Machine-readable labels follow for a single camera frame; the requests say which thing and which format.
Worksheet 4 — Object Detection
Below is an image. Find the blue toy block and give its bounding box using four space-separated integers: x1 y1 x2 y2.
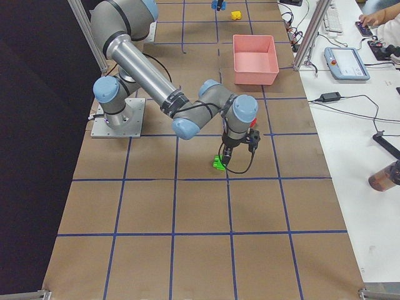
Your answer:
211 0 217 11

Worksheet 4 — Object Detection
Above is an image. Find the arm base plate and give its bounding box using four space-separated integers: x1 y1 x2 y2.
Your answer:
91 97 146 138

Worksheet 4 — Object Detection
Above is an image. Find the blue teach pendant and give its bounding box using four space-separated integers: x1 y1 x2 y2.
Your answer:
324 47 370 81

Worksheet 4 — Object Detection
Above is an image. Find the person hand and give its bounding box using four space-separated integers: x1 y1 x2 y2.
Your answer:
359 11 385 27

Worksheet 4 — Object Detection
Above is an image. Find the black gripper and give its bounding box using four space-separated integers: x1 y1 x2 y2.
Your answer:
221 137 246 167

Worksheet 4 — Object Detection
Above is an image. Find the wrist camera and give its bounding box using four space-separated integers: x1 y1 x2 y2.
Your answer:
245 128 261 154

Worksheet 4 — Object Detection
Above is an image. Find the black power adapter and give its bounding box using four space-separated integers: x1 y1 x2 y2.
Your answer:
315 92 342 103

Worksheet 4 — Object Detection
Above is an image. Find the black smartphone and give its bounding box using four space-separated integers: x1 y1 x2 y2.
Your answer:
355 21 374 37

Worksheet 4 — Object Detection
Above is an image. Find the pink plastic box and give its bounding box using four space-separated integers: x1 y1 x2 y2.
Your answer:
232 34 279 86

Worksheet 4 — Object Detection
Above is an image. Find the yellow toy block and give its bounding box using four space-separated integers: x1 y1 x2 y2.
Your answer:
231 11 242 21

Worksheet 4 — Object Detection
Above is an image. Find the brown drink bottle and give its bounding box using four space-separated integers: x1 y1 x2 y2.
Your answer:
368 161 399 191

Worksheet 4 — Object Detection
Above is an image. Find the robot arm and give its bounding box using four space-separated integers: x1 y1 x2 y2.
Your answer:
90 1 260 166

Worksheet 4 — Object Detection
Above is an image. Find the white keyboard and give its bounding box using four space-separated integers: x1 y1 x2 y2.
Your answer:
323 5 343 35

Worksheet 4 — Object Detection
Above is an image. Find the aluminium frame post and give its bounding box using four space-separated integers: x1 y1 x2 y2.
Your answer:
292 0 331 71

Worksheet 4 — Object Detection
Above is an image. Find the red toy block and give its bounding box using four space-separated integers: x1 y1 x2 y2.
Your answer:
250 118 257 128

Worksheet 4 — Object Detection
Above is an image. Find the green toy block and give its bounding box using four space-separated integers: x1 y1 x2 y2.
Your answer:
212 155 226 171

